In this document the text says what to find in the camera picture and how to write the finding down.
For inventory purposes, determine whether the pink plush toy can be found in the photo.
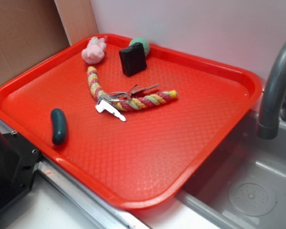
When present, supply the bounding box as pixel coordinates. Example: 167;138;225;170
82;37;106;64

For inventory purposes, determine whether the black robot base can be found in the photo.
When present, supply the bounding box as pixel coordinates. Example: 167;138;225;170
0;132;41;214

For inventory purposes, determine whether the red plastic tray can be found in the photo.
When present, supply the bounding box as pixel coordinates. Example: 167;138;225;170
0;34;262;209

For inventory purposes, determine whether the multicolour twisted rope toy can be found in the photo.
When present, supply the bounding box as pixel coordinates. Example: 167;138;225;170
87;66;178;112

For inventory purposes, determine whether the brown cardboard panel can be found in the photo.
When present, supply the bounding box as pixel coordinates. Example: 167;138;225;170
0;0;69;86

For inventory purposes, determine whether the grey toy faucet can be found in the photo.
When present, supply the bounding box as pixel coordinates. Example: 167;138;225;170
256;42;286;139

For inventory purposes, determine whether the grey toy sink basin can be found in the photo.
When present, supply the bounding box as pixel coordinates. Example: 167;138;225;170
176;111;286;229

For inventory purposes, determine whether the black box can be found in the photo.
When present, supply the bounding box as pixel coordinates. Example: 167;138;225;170
119;42;147;76

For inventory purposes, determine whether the dark green toy cucumber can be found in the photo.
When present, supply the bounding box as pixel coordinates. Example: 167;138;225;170
50;108;68;145

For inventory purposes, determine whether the green knitted ball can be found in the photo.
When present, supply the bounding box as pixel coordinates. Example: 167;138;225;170
129;37;150;57

